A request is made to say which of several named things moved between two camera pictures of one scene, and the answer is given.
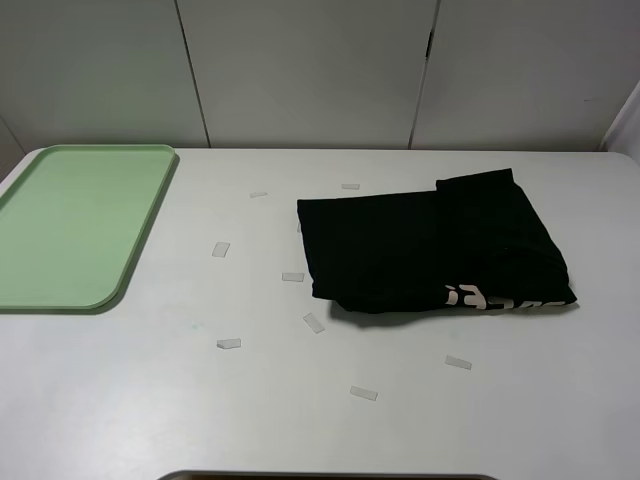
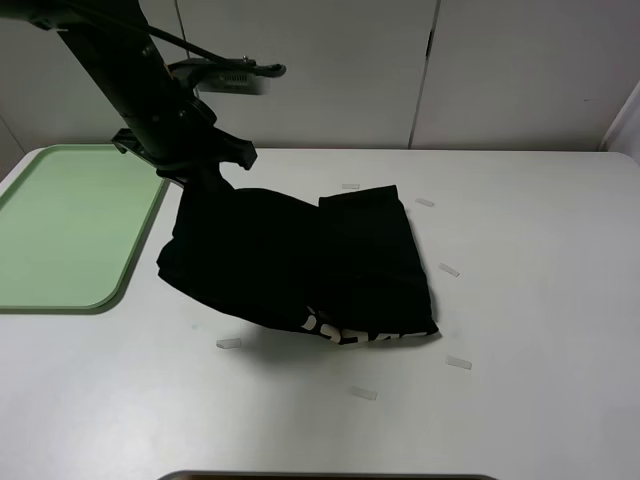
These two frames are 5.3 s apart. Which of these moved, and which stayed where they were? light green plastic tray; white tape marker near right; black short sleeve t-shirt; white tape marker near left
Moved: black short sleeve t-shirt
Stayed: white tape marker near left; white tape marker near right; light green plastic tray
